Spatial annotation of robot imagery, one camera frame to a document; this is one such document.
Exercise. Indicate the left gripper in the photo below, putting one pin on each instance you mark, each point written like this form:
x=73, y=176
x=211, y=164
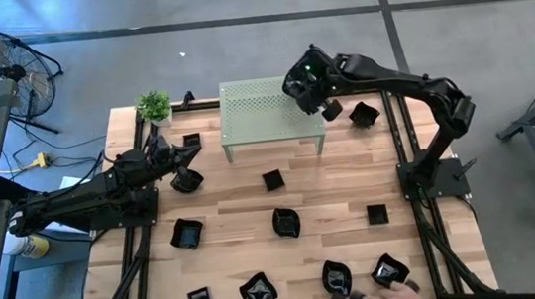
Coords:
x=164, y=158

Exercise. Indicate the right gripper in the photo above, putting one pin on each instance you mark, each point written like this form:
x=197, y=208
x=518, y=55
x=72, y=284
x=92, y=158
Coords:
x=310, y=78

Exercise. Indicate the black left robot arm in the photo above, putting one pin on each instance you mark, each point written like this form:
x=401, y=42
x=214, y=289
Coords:
x=78, y=199

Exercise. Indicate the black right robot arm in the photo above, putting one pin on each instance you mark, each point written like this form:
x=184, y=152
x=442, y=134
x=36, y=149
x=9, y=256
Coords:
x=415, y=81

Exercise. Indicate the small white table rack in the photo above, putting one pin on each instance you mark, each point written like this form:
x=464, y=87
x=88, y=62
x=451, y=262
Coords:
x=259, y=115

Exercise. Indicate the black clamp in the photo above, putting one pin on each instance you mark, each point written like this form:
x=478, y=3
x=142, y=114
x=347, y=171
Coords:
x=187, y=99

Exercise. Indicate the green plant in white pot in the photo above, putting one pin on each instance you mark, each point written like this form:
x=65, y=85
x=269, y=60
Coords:
x=153, y=106

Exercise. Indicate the black cup left middle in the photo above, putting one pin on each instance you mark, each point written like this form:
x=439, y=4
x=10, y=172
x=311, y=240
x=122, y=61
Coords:
x=187, y=233

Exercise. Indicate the yellow power strip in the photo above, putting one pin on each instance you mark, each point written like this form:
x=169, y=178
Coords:
x=41, y=160

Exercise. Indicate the white and yellow container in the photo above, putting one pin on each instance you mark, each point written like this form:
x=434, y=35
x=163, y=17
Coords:
x=28, y=246

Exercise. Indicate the black floor fan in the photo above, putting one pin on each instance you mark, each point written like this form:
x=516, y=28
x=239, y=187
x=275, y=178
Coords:
x=10, y=73

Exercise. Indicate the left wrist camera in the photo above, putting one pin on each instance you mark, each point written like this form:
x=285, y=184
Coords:
x=161, y=143

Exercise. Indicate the black aluminium table frame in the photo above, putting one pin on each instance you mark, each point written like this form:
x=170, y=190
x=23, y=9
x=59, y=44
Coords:
x=203, y=105

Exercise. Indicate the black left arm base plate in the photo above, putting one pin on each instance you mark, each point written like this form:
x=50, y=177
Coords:
x=150, y=214

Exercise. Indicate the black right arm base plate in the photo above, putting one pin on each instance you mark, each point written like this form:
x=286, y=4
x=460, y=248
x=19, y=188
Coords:
x=450, y=185

